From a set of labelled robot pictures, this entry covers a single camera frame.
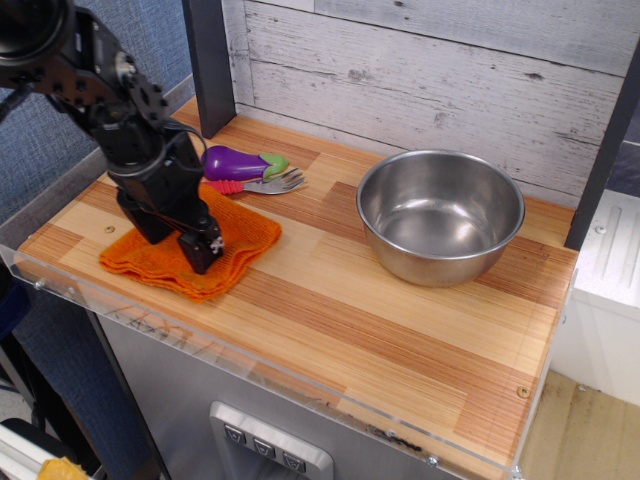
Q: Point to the stainless steel bowl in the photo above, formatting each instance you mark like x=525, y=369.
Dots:
x=439, y=218

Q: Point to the clear acrylic front guard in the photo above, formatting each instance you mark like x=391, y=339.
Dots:
x=43, y=280

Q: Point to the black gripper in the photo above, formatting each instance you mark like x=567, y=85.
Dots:
x=161, y=196

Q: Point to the dark grey left post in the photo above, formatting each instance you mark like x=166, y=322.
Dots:
x=210, y=62

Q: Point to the dark grey post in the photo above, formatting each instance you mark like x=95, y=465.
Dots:
x=606, y=157
x=210, y=62

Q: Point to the dark grey right post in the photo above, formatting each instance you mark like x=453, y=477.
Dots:
x=606, y=157

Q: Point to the purple toy eggplant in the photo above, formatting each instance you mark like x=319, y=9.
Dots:
x=224, y=163

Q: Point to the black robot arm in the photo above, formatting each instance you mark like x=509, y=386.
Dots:
x=65, y=53

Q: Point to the white side counter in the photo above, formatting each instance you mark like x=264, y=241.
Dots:
x=597, y=343

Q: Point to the silver button control panel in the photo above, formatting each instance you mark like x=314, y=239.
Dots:
x=253, y=449

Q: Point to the orange knitted cloth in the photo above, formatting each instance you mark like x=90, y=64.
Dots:
x=246, y=234

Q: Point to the red handled metal fork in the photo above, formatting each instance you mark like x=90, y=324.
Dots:
x=280, y=184

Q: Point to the stainless steel cabinet front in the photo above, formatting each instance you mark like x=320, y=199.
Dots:
x=174, y=387

